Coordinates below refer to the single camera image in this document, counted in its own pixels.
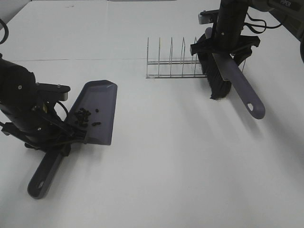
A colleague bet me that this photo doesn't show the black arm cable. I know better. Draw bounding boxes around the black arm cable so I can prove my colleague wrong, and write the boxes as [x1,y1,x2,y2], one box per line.
[242,9,283,34]
[0,19,69,124]

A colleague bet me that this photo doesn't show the purple plastic dustpan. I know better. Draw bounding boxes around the purple plastic dustpan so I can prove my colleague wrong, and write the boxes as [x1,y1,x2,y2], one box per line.
[27,80,118,199]

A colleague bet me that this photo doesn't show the purple brush black bristles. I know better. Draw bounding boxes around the purple brush black bristles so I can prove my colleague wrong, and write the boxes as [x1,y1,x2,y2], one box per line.
[198,27,266,120]

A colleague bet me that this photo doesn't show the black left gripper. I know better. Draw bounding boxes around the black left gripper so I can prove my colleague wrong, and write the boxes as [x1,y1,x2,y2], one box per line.
[0,112,87,156]

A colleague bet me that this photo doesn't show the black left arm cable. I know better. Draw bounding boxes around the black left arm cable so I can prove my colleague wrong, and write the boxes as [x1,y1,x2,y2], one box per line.
[0,19,69,124]

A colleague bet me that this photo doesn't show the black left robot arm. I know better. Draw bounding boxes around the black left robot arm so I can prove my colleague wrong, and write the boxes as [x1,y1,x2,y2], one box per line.
[0,59,86,156]

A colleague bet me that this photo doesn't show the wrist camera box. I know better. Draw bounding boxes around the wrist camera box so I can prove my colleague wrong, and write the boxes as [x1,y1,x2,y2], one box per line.
[198,9,219,25]
[36,83,71,102]

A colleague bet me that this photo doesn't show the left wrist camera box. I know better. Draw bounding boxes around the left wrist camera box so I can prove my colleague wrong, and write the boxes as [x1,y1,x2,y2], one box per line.
[36,83,71,102]

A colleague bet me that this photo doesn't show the pile of coffee beans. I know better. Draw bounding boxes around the pile of coffee beans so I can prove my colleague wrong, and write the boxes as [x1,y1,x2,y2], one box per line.
[74,107,102,128]

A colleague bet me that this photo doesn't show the chrome wire rack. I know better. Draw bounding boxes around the chrome wire rack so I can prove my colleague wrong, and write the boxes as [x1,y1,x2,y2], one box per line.
[145,36,247,80]

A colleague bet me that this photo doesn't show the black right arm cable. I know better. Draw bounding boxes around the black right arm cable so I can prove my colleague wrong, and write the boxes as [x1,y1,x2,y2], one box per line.
[242,9,283,34]

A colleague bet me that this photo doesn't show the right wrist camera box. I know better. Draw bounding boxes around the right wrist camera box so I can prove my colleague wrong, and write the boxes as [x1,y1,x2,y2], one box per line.
[198,9,219,25]

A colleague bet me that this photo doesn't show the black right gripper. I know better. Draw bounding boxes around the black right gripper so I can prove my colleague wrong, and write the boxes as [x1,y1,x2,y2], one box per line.
[190,33,260,57]

